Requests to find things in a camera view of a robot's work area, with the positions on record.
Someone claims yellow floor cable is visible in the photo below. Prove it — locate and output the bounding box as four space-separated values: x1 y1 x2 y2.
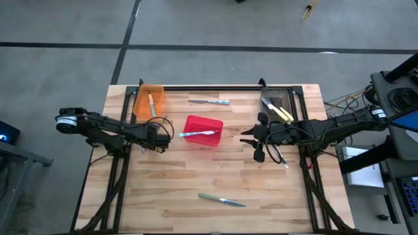
324 87 373 114

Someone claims small black floor object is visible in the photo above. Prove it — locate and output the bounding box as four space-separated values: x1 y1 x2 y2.
376 213 393 225

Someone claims orange plastic bin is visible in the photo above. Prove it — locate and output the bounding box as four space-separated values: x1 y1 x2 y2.
133 84 166 124

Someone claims black table rig frame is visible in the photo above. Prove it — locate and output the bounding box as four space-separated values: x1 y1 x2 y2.
70 78 357 234

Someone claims white box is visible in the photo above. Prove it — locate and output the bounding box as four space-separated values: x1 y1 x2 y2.
342 146 385 189

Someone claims black device with blue light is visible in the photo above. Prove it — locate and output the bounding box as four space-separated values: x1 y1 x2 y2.
0 119 21 146

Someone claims black stand bar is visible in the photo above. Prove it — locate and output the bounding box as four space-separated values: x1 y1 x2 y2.
384 52 418 83
338 135 398 175

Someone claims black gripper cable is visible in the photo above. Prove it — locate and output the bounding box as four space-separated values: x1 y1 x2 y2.
145 116 176 142
265 130 285 165

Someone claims grey equipment cart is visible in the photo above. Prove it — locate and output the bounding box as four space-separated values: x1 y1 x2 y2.
370 70 418 229

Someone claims black coiled cable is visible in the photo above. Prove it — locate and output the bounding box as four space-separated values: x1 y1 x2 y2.
387 87 418 112

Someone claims grey plastic bin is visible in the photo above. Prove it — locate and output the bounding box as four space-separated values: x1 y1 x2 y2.
260 87 293 123

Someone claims pale blue-handled table knife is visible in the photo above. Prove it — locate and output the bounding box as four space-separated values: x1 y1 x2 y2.
177 129 221 138
188 99 231 106

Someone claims blue flat panel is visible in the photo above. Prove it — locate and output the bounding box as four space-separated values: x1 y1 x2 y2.
391 109 418 134

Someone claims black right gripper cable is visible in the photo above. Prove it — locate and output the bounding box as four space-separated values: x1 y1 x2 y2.
265 130 285 165

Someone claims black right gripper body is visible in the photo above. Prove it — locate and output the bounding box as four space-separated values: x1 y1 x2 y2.
253 113 297 163

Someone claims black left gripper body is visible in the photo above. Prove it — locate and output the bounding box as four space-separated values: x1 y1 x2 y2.
138 123 171 153

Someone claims pink-red plastic bin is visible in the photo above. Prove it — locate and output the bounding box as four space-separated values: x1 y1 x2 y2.
182 114 225 148

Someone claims yellow cable with black plug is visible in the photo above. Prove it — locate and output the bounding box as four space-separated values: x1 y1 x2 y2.
301 0 319 22

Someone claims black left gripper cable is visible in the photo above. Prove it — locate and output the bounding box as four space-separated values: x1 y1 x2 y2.
145 116 176 142

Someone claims cream-handled table knife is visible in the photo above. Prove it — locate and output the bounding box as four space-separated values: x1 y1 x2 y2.
262 97 289 123
272 99 295 121

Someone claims blue keypad device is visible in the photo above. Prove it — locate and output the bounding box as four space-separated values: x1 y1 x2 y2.
400 176 418 217

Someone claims dark grey desk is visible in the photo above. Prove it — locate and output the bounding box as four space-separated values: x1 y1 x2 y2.
0 140 54 234

